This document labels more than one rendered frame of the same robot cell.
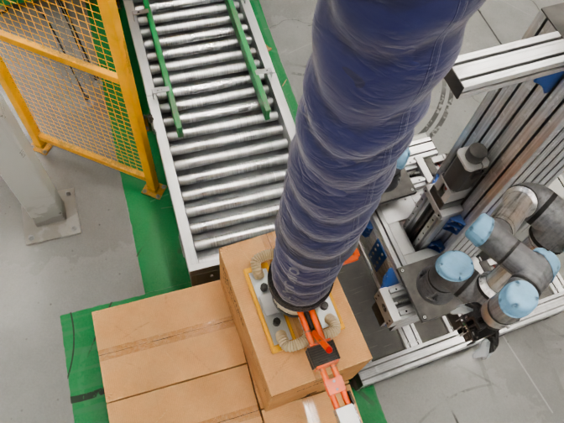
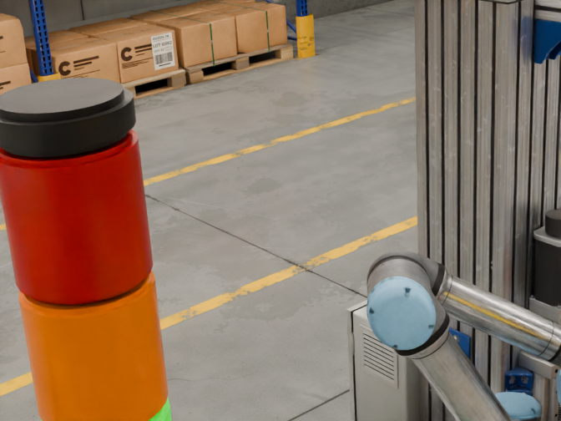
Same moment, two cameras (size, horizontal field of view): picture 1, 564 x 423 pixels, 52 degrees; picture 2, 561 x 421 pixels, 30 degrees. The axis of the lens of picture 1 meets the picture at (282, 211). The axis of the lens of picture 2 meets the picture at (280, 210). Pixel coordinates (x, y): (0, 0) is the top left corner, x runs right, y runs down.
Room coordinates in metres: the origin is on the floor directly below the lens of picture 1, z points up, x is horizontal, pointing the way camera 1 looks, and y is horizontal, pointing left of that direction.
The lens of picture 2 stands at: (1.93, 1.33, 2.43)
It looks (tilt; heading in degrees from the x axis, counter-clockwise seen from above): 22 degrees down; 262
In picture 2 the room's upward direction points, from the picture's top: 4 degrees counter-clockwise
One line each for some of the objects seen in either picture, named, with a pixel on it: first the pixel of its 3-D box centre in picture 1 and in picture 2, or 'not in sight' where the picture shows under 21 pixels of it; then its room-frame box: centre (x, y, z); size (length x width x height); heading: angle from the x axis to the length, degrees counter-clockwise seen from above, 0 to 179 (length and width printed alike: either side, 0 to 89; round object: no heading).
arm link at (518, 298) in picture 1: (514, 301); not in sight; (0.49, -0.56, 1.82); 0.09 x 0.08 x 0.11; 145
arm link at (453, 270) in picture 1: (452, 271); not in sight; (0.81, -0.62, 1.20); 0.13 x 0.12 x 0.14; 55
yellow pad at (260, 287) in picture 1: (269, 305); not in sight; (0.64, -0.02, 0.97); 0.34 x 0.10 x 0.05; 29
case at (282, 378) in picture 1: (288, 315); not in sight; (0.68, -0.10, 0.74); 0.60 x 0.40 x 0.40; 30
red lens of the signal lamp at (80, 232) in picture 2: not in sight; (76, 209); (1.95, 0.97, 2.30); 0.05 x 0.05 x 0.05
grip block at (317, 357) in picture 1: (322, 354); not in sight; (0.47, -0.22, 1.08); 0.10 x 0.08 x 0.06; 119
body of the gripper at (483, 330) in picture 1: (483, 322); not in sight; (0.48, -0.55, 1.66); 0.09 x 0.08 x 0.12; 119
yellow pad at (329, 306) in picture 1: (316, 289); not in sight; (0.74, -0.18, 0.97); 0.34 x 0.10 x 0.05; 29
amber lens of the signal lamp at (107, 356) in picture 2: not in sight; (95, 343); (1.95, 0.97, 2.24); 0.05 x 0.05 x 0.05
